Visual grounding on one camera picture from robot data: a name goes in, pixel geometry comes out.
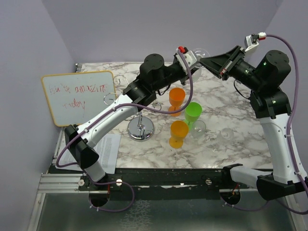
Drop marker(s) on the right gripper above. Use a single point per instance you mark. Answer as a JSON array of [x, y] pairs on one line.
[[223, 63]]

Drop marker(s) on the yellow framed whiteboard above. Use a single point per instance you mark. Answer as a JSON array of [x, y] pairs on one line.
[[75, 98]]

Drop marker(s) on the orange wine glass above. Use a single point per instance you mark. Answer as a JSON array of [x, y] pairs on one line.
[[178, 132], [176, 99]]

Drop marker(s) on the black base frame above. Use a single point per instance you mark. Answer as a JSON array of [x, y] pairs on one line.
[[165, 184]]

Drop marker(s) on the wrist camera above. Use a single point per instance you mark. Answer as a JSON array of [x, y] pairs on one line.
[[252, 41], [189, 56]]

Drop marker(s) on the chrome wine glass rack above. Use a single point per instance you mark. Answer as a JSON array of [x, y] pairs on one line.
[[140, 128]]

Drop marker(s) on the printed paper sheet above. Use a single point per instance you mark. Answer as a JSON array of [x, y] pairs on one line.
[[107, 149]]

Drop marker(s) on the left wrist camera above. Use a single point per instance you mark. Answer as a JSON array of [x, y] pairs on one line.
[[189, 56]]

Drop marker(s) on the orange wine glass front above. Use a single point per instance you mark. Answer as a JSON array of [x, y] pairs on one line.
[[178, 132]]

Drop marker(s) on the green wine glass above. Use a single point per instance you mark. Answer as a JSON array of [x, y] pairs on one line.
[[192, 113]]

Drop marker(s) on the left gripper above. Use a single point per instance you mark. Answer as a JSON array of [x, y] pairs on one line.
[[185, 77]]

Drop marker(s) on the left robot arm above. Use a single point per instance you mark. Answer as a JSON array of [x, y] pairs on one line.
[[154, 75]]

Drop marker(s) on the aluminium rail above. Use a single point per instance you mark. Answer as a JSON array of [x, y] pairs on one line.
[[67, 183]]

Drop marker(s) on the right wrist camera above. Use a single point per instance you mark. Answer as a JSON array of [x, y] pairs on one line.
[[252, 41]]

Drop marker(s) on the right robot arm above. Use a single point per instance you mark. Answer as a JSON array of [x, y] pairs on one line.
[[273, 110]]

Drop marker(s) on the clear wine glass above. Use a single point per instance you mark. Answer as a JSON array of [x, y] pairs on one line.
[[223, 138], [200, 53]]

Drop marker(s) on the clear glass centre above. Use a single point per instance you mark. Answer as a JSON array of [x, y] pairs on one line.
[[197, 130]]

